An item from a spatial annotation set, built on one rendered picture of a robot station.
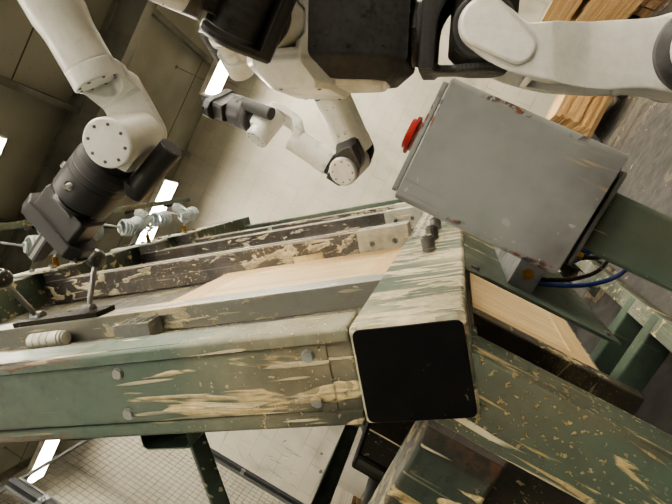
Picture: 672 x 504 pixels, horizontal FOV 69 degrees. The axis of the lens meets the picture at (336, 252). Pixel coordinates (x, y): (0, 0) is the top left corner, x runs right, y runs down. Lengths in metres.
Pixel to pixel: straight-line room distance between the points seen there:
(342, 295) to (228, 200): 6.16
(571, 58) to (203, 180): 6.35
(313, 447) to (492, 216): 6.66
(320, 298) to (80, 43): 0.48
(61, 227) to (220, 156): 6.24
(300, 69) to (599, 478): 0.76
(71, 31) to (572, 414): 0.72
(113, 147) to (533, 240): 0.51
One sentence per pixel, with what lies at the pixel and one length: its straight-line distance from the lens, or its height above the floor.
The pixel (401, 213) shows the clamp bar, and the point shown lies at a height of 0.97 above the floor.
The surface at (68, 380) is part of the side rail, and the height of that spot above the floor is 1.19.
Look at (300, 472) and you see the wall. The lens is 7.23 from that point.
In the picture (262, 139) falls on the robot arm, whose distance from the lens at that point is 1.36.
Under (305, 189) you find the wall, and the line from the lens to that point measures 6.57.
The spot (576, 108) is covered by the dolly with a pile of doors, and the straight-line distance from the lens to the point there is 4.17.
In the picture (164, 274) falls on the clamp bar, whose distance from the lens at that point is 1.41.
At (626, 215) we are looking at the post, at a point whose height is 0.73.
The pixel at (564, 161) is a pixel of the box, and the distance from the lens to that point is 0.47.
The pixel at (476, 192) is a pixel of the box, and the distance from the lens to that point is 0.47.
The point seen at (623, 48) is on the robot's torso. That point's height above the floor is 0.73.
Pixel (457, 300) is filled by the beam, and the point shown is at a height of 0.82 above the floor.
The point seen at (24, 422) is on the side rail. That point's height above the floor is 1.23.
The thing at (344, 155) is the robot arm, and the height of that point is 1.15.
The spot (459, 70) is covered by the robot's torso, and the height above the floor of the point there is 0.96.
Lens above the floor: 0.89
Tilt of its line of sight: 8 degrees up
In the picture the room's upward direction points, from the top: 63 degrees counter-clockwise
